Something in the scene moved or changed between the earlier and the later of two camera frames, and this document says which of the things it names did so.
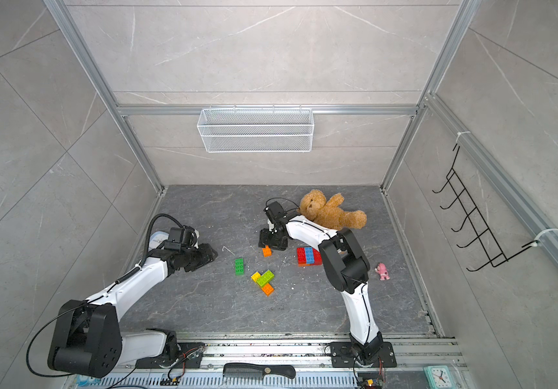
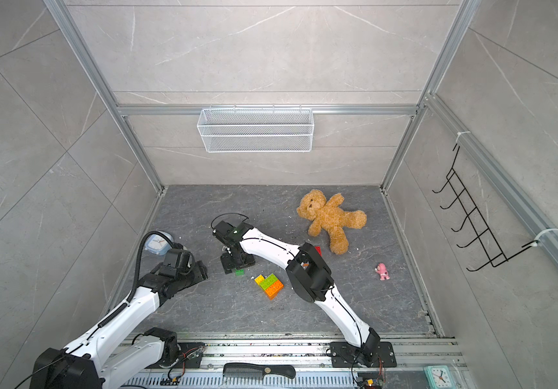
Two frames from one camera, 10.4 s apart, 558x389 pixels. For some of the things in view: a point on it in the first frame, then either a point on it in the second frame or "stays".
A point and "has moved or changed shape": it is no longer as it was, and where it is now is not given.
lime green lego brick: x=265 y=279 has moved or changed shape
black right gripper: x=266 y=240 to x=229 y=265
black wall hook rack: x=491 y=250 stays
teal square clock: x=439 y=377 stays
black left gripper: x=208 y=255 to x=200 y=270
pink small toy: x=382 y=270 stays
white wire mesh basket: x=255 y=130 stays
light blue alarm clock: x=156 y=239 stays
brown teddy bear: x=315 y=206 stays
